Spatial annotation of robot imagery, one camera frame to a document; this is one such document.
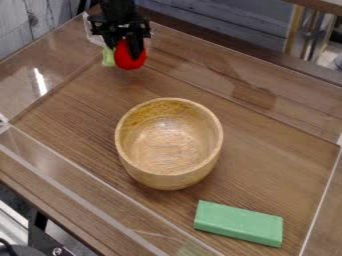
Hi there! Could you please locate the wooden chair in background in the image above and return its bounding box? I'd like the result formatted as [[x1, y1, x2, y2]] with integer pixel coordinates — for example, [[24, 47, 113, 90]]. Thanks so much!
[[283, 0, 342, 62]]

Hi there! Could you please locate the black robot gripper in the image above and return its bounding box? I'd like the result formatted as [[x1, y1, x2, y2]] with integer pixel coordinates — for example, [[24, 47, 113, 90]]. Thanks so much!
[[87, 14, 151, 60]]

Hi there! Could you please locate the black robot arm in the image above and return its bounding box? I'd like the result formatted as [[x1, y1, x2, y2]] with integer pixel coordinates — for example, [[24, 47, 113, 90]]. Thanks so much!
[[87, 0, 151, 60]]

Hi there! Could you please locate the black cable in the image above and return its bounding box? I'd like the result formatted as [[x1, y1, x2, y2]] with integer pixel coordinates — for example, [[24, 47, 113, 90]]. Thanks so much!
[[0, 237, 19, 256]]

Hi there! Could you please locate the green rectangular block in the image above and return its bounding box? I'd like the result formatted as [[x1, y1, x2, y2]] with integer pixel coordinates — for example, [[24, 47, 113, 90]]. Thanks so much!
[[194, 200, 283, 248]]

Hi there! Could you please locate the wooden bowl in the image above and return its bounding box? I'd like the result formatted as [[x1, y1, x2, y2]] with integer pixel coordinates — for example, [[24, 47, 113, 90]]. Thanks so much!
[[115, 97, 224, 191]]

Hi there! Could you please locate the black table leg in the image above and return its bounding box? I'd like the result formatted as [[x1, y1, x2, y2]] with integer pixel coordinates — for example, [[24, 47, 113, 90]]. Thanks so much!
[[28, 211, 75, 256]]

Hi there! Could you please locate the clear acrylic corner bracket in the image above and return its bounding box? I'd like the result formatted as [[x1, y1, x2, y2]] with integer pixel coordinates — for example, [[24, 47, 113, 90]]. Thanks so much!
[[81, 12, 105, 47]]

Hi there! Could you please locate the red plush fruit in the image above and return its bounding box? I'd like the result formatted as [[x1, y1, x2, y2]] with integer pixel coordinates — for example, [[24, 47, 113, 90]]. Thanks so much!
[[101, 39, 147, 70]]

